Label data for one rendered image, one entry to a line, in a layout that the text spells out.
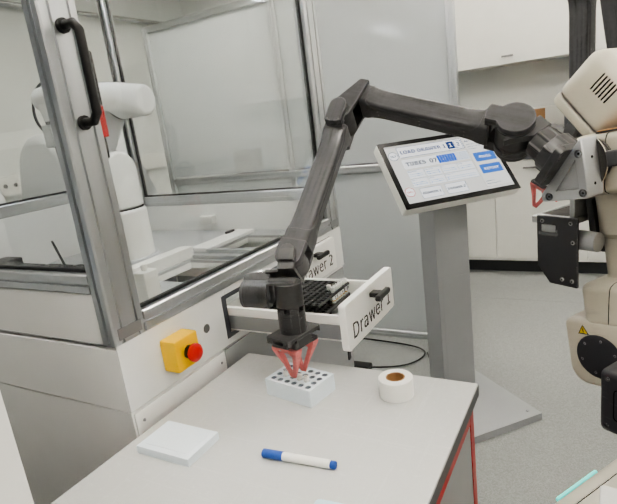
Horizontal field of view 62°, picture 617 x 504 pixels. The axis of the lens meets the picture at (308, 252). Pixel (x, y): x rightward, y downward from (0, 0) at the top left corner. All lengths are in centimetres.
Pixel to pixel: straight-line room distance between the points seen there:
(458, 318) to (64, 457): 159
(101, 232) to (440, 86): 212
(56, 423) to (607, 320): 126
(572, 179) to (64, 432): 122
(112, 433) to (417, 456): 64
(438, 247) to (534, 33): 254
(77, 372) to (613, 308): 115
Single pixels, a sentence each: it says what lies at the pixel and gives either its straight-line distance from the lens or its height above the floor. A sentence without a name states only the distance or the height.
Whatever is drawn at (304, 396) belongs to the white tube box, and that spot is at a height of 78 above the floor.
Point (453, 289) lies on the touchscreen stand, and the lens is 227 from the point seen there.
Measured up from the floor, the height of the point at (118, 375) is 88.
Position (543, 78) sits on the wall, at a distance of 474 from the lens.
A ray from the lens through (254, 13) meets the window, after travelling 157.
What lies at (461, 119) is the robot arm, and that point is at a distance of 119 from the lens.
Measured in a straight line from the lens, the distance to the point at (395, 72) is 291.
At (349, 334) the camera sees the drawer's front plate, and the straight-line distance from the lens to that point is 115.
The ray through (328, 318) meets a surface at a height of 89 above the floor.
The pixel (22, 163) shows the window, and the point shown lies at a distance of 117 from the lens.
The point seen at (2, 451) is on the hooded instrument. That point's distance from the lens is 72.
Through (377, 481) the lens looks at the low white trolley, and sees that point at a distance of 90.
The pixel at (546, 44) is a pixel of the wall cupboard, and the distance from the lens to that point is 439.
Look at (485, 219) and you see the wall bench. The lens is 419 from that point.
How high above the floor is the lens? 132
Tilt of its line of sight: 14 degrees down
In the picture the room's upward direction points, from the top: 7 degrees counter-clockwise
